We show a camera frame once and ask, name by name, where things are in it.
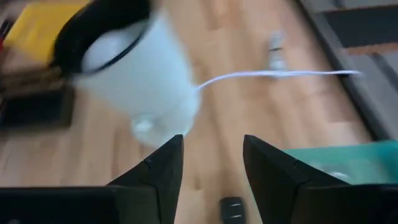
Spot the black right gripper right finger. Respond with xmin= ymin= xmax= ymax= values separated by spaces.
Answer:
xmin=243 ymin=134 xmax=349 ymax=224

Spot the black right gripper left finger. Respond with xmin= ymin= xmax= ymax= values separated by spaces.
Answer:
xmin=107 ymin=134 xmax=185 ymax=224

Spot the small black adapter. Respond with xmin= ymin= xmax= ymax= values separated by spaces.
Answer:
xmin=219 ymin=196 xmax=246 ymax=224

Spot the teal plastic bin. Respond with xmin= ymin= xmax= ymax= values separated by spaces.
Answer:
xmin=284 ymin=139 xmax=398 ymax=186

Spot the yellow plastic bin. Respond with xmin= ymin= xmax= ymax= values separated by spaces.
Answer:
xmin=2 ymin=1 xmax=91 ymax=66

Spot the small grey white item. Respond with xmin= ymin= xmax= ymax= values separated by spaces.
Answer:
xmin=267 ymin=29 xmax=289 ymax=71

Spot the black mesh tray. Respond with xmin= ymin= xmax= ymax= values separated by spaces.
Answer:
xmin=0 ymin=88 xmax=75 ymax=130

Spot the white cable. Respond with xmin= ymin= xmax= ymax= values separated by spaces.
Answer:
xmin=195 ymin=70 xmax=363 ymax=93

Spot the black aluminium table frame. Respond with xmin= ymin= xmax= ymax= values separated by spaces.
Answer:
xmin=295 ymin=0 xmax=398 ymax=141

